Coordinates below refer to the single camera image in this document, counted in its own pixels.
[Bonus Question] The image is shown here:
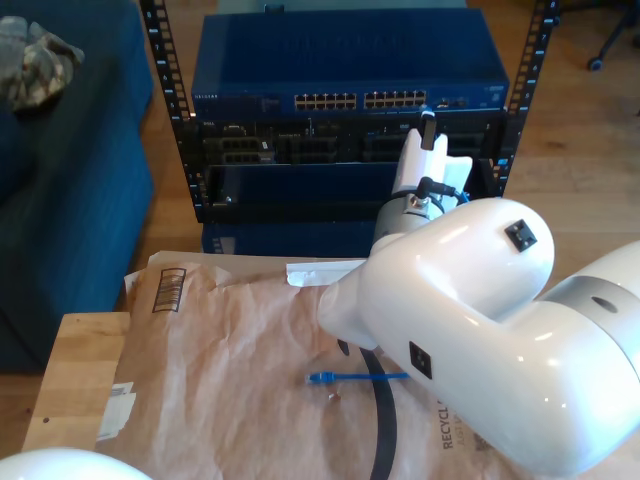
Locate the black rack frame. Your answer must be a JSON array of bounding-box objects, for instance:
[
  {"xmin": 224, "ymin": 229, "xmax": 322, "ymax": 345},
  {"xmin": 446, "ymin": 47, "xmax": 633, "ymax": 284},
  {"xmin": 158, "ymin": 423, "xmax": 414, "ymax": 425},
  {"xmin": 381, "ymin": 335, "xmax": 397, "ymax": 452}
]
[{"xmin": 138, "ymin": 0, "xmax": 562, "ymax": 225}]

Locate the camouflage cloth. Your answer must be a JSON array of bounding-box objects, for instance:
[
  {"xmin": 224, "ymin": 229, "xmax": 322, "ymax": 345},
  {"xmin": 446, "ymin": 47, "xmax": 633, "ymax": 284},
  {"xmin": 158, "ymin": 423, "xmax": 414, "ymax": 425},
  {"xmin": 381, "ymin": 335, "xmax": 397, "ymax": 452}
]
[{"xmin": 0, "ymin": 14, "xmax": 86, "ymax": 112}]

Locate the blue network cable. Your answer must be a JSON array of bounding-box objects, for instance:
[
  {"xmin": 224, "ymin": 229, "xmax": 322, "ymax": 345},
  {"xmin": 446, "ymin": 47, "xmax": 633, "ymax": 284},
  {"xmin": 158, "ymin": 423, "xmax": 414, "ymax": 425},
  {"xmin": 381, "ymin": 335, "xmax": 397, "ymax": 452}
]
[{"xmin": 305, "ymin": 102, "xmax": 474, "ymax": 387}]

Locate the office chair base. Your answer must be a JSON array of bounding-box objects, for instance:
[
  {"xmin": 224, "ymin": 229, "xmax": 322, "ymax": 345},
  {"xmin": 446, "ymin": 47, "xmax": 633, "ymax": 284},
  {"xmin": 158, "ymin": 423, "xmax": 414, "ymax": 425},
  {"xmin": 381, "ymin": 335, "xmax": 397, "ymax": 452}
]
[{"xmin": 587, "ymin": 0, "xmax": 640, "ymax": 71}]

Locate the blue sofa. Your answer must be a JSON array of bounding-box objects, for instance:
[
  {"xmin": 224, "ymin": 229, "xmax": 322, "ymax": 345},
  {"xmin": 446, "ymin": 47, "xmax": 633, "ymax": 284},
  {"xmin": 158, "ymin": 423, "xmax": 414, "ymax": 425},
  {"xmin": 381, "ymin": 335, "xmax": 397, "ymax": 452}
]
[{"xmin": 0, "ymin": 0, "xmax": 155, "ymax": 374}]

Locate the blue network switch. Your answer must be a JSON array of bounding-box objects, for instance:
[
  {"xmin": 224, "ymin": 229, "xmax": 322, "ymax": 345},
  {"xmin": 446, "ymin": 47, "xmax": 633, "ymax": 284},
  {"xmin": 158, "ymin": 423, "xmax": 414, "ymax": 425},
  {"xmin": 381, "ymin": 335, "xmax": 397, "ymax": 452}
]
[{"xmin": 191, "ymin": 9, "xmax": 511, "ymax": 119}]

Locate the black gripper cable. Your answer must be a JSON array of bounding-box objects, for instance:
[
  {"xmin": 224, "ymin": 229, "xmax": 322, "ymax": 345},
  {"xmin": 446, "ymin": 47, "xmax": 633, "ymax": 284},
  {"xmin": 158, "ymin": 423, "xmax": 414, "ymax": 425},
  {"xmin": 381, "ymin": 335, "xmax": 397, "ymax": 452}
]
[{"xmin": 416, "ymin": 175, "xmax": 459, "ymax": 201}]

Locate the brown paper mailer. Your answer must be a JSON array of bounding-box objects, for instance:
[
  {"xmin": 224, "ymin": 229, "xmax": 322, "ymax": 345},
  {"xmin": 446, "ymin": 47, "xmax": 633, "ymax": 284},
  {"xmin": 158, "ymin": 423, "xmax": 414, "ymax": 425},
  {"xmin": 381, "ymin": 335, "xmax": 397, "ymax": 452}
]
[{"xmin": 94, "ymin": 251, "xmax": 506, "ymax": 480}]

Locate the black rack server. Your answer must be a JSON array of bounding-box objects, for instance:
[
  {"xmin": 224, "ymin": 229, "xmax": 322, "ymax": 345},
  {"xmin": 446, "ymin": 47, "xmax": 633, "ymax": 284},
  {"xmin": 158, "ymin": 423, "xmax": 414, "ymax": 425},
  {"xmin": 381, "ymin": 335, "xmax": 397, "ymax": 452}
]
[{"xmin": 197, "ymin": 115, "xmax": 504, "ymax": 165}]

